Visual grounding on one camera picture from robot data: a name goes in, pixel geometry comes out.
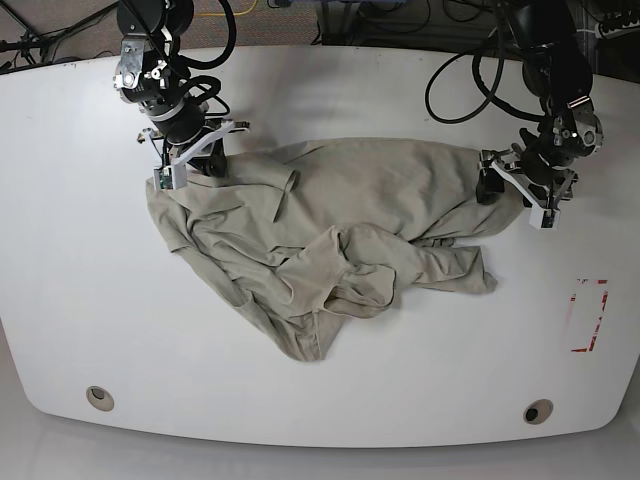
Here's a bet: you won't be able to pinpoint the right-arm gripper white bracket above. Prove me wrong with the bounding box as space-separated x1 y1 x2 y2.
138 104 250 178

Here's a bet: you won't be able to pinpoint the left-arm gripper white bracket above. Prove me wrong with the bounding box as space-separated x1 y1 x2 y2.
475 144 578 209

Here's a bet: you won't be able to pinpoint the beige T-shirt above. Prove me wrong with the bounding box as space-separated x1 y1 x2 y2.
146 138 523 362

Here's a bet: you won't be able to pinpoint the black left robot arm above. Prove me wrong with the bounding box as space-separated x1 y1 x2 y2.
433 1 604 216

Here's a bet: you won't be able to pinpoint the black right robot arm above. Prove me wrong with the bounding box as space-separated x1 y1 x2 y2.
113 0 249 191

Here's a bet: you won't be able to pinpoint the red tape rectangle marker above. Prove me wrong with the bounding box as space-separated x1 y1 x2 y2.
565 279 609 353

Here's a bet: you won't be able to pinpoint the white power strip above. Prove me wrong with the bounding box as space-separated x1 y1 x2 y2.
595 8 639 39

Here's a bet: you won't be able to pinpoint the black tripod legs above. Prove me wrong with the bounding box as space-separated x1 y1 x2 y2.
1 1 119 75

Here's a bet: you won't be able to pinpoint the right-arm wrist camera box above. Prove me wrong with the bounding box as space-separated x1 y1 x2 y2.
153 164 187 191

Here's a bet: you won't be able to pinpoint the left-arm wrist camera box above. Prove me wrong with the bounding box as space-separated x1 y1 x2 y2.
529 204 561 230

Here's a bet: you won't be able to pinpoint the right table cable grommet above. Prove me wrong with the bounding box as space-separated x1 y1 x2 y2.
523 399 554 425

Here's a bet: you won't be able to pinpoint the table cable grommet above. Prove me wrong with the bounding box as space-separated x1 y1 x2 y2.
86 386 115 412
523 399 554 425

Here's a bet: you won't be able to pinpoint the left table cable grommet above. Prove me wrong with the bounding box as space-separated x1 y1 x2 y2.
86 386 115 412

